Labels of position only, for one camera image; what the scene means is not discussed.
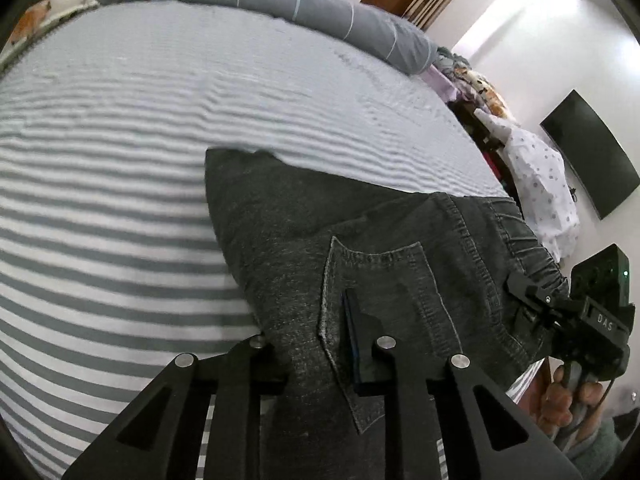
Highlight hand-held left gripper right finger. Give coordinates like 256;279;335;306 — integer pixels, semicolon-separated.
341;290;583;480

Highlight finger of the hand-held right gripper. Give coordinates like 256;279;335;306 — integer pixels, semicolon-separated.
505;272;571;311
517;305;565;329

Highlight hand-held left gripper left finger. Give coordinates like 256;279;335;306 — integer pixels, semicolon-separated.
60;334;290;480

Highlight dark grey denim pants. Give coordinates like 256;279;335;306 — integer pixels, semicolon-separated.
205;147;571;480

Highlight person's right forearm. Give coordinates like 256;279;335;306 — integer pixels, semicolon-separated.
565;415;640;480

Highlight person's right hand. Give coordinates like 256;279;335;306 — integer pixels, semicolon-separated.
537;365;608;443

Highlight white dotted cloth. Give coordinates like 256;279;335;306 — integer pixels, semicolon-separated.
475;107;581;263

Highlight pile of colourful clothes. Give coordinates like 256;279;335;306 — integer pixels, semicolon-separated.
420;47;516;186

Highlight grey white striped bed sheet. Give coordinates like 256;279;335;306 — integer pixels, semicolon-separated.
0;2;543;480

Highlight patterned pillow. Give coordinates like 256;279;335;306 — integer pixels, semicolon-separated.
0;0;101;68

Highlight black wall television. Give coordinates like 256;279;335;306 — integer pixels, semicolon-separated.
539;89;640;220

